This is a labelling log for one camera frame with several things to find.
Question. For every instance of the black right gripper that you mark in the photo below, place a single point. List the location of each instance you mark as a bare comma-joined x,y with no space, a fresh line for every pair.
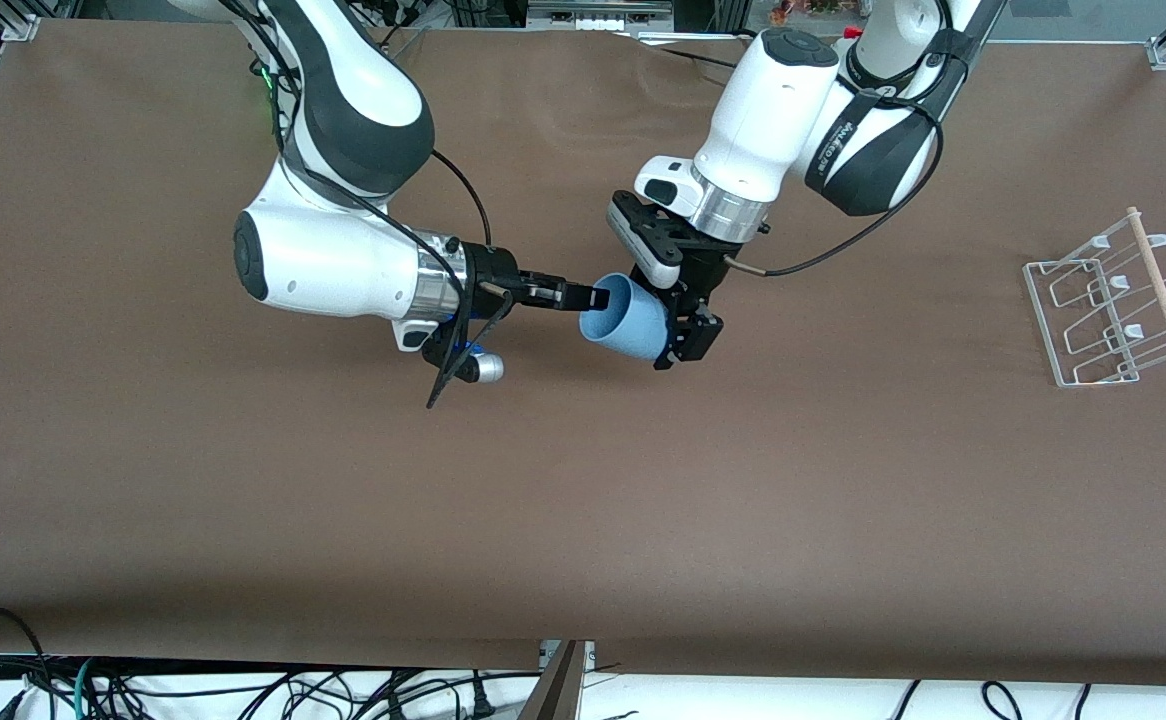
492,272

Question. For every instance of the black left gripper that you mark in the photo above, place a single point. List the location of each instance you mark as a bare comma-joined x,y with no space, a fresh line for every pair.
705,270

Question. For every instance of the light blue plastic cup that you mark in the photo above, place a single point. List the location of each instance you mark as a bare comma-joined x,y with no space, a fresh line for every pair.
633,325

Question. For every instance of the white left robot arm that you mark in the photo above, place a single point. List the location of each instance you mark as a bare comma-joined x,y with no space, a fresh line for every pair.
773,120

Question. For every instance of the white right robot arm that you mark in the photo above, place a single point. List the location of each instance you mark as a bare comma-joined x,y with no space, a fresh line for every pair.
333,270

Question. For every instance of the wooden rack dowel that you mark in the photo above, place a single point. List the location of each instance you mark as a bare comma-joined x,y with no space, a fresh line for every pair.
1163,290

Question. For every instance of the brown table cover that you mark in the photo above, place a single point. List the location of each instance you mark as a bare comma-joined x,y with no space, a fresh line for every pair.
583,480

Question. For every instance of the white power strip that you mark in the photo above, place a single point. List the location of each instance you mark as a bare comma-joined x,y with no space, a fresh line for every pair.
598,20

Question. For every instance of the metal bar below table edge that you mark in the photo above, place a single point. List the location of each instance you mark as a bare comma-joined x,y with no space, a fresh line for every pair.
558,690

